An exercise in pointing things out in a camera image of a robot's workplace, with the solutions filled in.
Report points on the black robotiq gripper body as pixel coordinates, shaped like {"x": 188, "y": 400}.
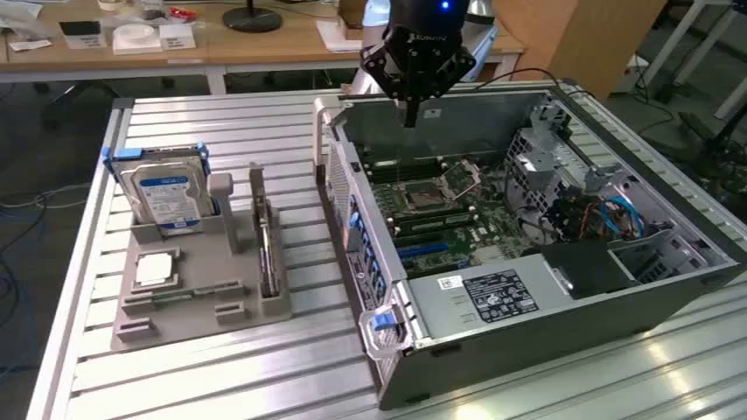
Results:
{"x": 423, "y": 39}

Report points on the green graphics card metal bracket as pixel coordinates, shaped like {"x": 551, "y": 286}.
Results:
{"x": 262, "y": 245}

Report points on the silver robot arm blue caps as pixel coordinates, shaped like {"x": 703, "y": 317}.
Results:
{"x": 364, "y": 83}

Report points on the white booklet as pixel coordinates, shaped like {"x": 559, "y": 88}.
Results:
{"x": 339, "y": 37}

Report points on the white case sticker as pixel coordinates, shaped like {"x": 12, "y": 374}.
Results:
{"x": 431, "y": 114}

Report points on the wooden desk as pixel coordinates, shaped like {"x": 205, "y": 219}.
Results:
{"x": 262, "y": 48}

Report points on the wooden cabinet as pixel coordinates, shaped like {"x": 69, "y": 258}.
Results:
{"x": 583, "y": 44}

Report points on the black round lamp base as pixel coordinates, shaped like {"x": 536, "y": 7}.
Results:
{"x": 252, "y": 21}

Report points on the perforated metal disk bay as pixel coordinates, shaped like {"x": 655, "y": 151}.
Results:
{"x": 543, "y": 170}

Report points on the plain white box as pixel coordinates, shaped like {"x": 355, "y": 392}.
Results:
{"x": 176, "y": 37}

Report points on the red packet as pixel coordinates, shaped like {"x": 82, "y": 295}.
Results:
{"x": 181, "y": 14}

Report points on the green motherboard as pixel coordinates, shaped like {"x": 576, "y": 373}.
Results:
{"x": 496, "y": 227}

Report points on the flat white box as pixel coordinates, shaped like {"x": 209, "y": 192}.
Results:
{"x": 136, "y": 48}

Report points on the blue expansion slot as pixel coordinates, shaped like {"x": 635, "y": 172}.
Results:
{"x": 428, "y": 251}

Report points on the silver hard disk blue label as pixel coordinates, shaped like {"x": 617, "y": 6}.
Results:
{"x": 165, "y": 197}

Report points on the black stand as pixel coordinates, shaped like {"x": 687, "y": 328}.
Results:
{"x": 720, "y": 144}

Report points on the white box black top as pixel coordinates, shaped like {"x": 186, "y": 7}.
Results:
{"x": 81, "y": 35}

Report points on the black plastic shroud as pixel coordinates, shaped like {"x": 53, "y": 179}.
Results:
{"x": 583, "y": 271}

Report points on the grey power supply unit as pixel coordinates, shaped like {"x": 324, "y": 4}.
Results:
{"x": 432, "y": 306}

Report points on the grey printed parts rack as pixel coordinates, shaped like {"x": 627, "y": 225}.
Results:
{"x": 198, "y": 271}

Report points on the blue case latch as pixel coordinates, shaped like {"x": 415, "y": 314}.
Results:
{"x": 383, "y": 321}

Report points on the white paper tag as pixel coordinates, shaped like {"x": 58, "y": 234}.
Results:
{"x": 29, "y": 45}

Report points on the silver CPU chip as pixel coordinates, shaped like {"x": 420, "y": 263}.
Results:
{"x": 154, "y": 269}

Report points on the clear plastic bag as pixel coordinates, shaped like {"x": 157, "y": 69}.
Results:
{"x": 22, "y": 22}

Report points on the green RAM stick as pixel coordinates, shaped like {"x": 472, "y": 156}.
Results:
{"x": 174, "y": 296}

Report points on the dark grey PC case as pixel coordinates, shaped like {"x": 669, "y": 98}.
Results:
{"x": 525, "y": 350}

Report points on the white table frame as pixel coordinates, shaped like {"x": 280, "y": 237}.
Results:
{"x": 729, "y": 102}

